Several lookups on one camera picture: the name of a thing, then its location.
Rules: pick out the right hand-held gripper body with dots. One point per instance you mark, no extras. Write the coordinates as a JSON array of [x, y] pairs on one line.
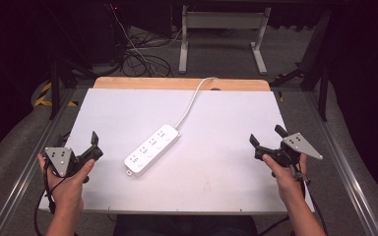
[[300, 145]]

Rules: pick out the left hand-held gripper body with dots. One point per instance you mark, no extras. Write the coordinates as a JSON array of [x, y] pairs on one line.
[[58, 160]]

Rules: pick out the person's left hand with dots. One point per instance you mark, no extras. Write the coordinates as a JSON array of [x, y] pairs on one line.
[[68, 188]]

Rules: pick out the person's right hand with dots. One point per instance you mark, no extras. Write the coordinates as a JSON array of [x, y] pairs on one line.
[[283, 178]]

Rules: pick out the black metal stand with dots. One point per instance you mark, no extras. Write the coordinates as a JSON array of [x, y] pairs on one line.
[[55, 88], [315, 70]]

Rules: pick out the white power strip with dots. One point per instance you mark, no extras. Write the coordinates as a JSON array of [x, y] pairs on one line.
[[152, 149]]

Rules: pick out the aluminium rail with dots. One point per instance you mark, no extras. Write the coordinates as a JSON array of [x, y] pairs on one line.
[[26, 167], [339, 164]]

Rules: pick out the white metal table frame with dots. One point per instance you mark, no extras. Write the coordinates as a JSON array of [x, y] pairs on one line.
[[223, 21]]

